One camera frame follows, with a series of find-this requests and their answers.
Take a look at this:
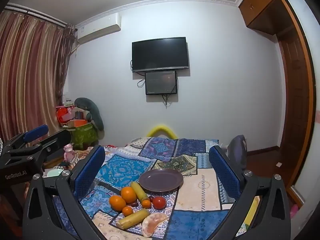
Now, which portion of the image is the striped brown curtain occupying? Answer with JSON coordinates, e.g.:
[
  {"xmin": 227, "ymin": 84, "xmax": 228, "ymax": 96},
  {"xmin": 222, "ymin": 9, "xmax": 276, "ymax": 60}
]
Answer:
[{"xmin": 0, "ymin": 4, "xmax": 75, "ymax": 143}]

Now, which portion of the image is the brown round plate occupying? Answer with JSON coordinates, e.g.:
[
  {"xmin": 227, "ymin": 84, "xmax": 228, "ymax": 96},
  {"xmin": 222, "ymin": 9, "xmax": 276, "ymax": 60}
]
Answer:
[{"xmin": 138, "ymin": 168, "xmax": 184, "ymax": 193}]

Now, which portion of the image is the green storage box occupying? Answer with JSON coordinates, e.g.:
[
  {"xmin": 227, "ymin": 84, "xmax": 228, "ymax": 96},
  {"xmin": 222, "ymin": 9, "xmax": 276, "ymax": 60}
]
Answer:
[{"xmin": 70, "ymin": 121, "xmax": 98, "ymax": 150}]

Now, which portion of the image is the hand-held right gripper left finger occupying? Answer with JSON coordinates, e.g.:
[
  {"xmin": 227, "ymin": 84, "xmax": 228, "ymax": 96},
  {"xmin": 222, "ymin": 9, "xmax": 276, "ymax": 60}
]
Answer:
[{"xmin": 22, "ymin": 145, "xmax": 110, "ymax": 240}]

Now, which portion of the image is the large orange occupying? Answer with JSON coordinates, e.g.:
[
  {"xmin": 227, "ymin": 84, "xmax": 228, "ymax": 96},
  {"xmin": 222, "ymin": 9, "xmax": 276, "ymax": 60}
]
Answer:
[
  {"xmin": 121, "ymin": 186, "xmax": 137, "ymax": 204},
  {"xmin": 109, "ymin": 195, "xmax": 127, "ymax": 211}
]

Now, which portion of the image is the black wall television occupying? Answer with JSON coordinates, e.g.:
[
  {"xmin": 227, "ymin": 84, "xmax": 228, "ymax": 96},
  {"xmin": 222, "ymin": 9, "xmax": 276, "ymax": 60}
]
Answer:
[{"xmin": 132, "ymin": 37, "xmax": 189, "ymax": 73}]

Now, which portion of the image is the grey-green plush toy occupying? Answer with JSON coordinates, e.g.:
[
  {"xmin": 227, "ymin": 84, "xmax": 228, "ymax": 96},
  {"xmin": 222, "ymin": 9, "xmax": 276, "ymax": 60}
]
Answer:
[{"xmin": 74, "ymin": 97, "xmax": 105, "ymax": 132}]

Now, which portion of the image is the black monitor cable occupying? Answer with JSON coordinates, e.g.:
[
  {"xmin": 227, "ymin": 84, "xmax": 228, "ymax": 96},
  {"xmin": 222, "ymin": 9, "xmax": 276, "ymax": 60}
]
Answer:
[{"xmin": 162, "ymin": 94, "xmax": 173, "ymax": 109}]

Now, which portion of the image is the pink pomelo wedge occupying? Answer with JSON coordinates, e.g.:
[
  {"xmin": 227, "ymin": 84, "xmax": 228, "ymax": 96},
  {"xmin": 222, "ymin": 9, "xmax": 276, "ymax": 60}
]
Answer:
[{"xmin": 142, "ymin": 213, "xmax": 168, "ymax": 238}]

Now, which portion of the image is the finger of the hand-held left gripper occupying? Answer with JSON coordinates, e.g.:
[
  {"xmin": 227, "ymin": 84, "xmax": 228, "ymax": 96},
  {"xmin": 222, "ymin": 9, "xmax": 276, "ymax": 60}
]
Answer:
[
  {"xmin": 5, "ymin": 124, "xmax": 49, "ymax": 151},
  {"xmin": 37, "ymin": 129, "xmax": 72, "ymax": 156}
]

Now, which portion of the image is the pink toy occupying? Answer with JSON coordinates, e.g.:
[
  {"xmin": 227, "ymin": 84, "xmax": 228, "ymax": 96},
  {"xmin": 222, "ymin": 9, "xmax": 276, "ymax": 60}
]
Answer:
[{"xmin": 64, "ymin": 144, "xmax": 75, "ymax": 165}]

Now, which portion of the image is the wooden door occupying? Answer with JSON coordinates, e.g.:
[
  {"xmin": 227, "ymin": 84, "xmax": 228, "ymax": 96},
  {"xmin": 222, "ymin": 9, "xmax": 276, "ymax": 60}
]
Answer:
[{"xmin": 276, "ymin": 36, "xmax": 312, "ymax": 180}]

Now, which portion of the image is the white air conditioner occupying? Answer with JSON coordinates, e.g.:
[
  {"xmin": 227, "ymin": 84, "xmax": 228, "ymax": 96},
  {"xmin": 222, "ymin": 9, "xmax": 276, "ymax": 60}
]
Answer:
[{"xmin": 75, "ymin": 12, "xmax": 122, "ymax": 47}]

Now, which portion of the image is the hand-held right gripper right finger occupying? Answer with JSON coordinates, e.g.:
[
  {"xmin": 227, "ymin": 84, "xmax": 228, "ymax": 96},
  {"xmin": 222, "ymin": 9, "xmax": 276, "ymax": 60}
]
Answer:
[{"xmin": 209, "ymin": 145, "xmax": 292, "ymax": 240}]

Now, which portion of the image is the white curtain rail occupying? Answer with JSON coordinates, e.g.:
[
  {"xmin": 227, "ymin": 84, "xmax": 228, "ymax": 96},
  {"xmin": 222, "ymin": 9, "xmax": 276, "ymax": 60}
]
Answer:
[{"xmin": 5, "ymin": 3, "xmax": 68, "ymax": 27}]

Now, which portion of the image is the light green bowl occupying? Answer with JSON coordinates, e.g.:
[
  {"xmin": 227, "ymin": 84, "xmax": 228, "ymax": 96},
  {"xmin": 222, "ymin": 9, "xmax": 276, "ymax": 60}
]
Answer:
[{"xmin": 46, "ymin": 169, "xmax": 64, "ymax": 178}]

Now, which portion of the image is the orange box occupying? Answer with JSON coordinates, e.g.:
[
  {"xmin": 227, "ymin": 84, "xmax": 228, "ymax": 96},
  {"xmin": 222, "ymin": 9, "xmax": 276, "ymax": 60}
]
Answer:
[{"xmin": 69, "ymin": 119, "xmax": 88, "ymax": 128}]

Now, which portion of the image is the grey purple backpack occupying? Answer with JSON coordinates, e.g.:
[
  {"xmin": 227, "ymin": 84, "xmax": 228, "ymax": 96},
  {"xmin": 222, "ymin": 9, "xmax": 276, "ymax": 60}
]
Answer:
[{"xmin": 226, "ymin": 135, "xmax": 248, "ymax": 170}]

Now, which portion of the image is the red plastic box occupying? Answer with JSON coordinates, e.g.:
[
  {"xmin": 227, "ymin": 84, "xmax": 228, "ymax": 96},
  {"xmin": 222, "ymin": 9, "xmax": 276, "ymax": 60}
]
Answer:
[{"xmin": 56, "ymin": 106, "xmax": 75, "ymax": 125}]

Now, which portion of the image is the wooden overhead cabinet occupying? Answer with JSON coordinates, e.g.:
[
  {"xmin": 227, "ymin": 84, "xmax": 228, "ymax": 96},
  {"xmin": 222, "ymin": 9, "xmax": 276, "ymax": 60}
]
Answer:
[{"xmin": 238, "ymin": 0, "xmax": 293, "ymax": 36}]

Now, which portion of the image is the patchwork blue blanket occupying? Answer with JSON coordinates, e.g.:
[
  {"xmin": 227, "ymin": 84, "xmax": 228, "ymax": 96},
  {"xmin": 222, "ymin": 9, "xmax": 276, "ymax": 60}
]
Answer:
[{"xmin": 42, "ymin": 137, "xmax": 260, "ymax": 240}]

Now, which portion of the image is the yellow foam tube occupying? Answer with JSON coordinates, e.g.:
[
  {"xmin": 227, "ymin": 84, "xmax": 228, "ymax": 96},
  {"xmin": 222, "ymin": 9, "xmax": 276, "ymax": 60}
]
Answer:
[{"xmin": 146, "ymin": 124, "xmax": 178, "ymax": 139}]

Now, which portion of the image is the red tomato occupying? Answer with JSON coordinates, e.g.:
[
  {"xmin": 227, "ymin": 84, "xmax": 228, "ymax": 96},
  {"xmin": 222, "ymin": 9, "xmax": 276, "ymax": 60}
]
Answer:
[{"xmin": 152, "ymin": 196, "xmax": 167, "ymax": 210}]

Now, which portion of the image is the small black wall monitor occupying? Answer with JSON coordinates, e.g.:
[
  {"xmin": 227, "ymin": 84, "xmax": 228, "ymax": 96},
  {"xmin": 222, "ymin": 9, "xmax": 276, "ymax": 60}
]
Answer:
[{"xmin": 145, "ymin": 70, "xmax": 178, "ymax": 95}]

